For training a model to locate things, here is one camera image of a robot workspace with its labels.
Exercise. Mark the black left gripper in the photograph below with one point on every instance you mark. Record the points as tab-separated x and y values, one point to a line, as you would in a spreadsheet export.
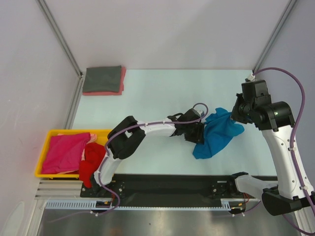
198	136

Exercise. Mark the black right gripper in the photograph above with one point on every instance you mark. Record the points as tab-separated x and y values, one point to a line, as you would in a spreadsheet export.
235	115

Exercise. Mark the blue t-shirt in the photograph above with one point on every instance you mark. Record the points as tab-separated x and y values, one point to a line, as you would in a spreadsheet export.
219	130

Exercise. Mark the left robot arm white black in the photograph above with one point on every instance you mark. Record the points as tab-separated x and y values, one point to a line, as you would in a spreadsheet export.
127	136

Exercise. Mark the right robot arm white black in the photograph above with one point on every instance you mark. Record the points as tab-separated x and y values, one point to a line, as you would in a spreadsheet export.
293	191

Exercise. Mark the yellow plastic bin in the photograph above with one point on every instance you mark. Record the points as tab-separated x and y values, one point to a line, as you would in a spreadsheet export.
97	136

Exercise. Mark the folded salmon pink t-shirt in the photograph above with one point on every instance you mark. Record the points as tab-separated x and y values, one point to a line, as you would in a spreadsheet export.
123	73

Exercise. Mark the folded grey t-shirt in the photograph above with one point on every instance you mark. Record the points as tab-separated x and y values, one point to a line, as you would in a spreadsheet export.
102	79

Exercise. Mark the red t-shirt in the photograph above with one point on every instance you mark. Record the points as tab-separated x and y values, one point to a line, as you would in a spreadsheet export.
93	156

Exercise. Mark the magenta t-shirt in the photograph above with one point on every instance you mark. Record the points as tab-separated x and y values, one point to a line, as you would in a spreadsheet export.
65	153

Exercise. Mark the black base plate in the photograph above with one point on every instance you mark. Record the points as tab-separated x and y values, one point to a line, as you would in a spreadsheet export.
169	188

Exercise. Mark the right aluminium frame post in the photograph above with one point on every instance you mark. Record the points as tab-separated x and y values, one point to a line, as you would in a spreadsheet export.
288	10

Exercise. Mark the grey slotted cable duct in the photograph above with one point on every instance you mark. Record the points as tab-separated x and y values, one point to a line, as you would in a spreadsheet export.
99	205

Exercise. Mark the aluminium front rail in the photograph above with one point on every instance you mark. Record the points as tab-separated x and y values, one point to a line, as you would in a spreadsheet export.
58	190

